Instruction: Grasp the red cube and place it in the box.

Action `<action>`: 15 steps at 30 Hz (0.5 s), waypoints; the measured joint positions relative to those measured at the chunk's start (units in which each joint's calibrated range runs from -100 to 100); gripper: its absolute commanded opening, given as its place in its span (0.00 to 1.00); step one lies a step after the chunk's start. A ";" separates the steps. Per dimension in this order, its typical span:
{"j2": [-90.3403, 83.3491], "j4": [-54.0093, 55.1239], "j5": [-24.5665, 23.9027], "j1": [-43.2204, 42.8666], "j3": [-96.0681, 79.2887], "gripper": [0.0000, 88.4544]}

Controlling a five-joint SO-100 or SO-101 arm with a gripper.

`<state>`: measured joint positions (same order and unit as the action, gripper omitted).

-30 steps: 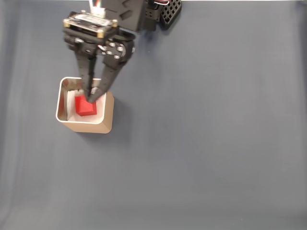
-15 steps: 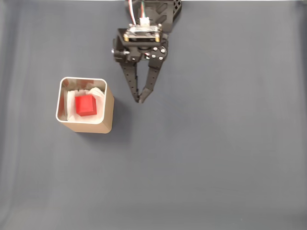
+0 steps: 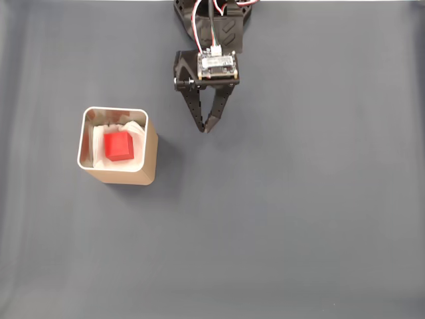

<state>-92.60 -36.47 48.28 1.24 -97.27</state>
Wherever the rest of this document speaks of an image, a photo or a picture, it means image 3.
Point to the red cube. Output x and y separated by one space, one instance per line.
118 146

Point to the tan metal box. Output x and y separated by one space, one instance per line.
133 176

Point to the white tissue padding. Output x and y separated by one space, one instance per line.
139 133

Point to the bare camera circuit board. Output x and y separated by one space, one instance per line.
217 66

